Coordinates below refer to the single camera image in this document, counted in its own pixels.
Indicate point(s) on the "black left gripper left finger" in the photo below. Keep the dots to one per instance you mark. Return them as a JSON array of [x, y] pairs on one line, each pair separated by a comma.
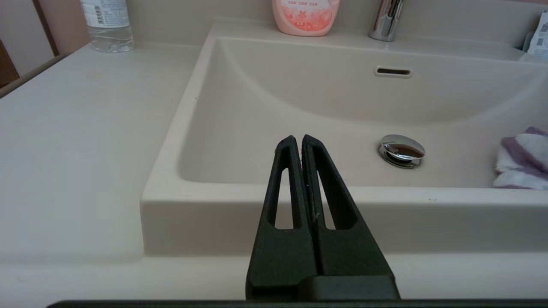
[[280, 256]]

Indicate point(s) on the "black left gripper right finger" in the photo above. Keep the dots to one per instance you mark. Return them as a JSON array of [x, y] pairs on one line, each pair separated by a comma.
[[351, 261]]

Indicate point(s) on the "purple white striped towel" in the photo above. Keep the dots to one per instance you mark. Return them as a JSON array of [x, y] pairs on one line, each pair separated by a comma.
[[524, 162]]

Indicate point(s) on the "chrome faucet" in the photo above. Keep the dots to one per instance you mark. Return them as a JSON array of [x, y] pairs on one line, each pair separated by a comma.
[[386, 25]]

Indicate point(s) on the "beige sink basin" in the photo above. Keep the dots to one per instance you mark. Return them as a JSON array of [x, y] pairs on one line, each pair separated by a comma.
[[299, 107]]

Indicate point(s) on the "chrome drain stopper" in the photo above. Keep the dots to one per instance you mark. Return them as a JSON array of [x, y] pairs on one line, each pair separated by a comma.
[[402, 150]]

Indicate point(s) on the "pink soap pump bottle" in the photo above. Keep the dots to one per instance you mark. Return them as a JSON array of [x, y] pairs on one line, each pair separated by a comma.
[[305, 17]]

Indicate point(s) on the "clear water bottle white label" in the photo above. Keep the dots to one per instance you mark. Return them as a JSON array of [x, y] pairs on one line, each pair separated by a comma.
[[108, 25]]

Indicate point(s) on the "white printed packet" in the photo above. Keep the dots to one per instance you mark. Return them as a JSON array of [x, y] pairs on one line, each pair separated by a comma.
[[541, 36]]

